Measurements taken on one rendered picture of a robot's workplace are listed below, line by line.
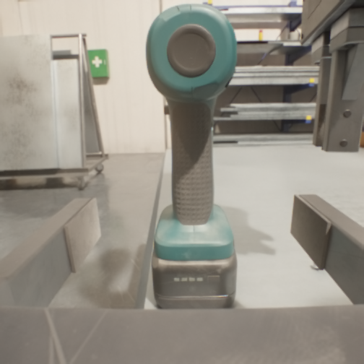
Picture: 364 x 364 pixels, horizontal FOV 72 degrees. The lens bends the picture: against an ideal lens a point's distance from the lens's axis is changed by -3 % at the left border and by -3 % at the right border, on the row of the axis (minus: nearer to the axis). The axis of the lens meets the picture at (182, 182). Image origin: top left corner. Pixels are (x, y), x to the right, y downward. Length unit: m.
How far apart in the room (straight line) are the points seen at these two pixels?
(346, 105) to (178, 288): 0.20
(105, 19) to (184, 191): 5.20
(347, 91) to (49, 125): 2.82
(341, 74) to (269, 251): 0.20
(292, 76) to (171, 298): 4.18
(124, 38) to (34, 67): 2.42
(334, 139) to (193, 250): 0.15
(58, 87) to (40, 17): 2.91
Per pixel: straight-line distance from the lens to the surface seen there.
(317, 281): 0.30
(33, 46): 3.20
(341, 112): 0.25
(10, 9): 5.96
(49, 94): 2.99
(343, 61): 0.25
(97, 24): 5.38
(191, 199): 0.21
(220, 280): 0.22
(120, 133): 5.12
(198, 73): 0.18
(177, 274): 0.22
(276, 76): 4.24
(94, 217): 0.16
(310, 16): 0.30
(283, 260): 0.32
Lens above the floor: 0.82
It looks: 16 degrees down
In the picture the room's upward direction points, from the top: 2 degrees counter-clockwise
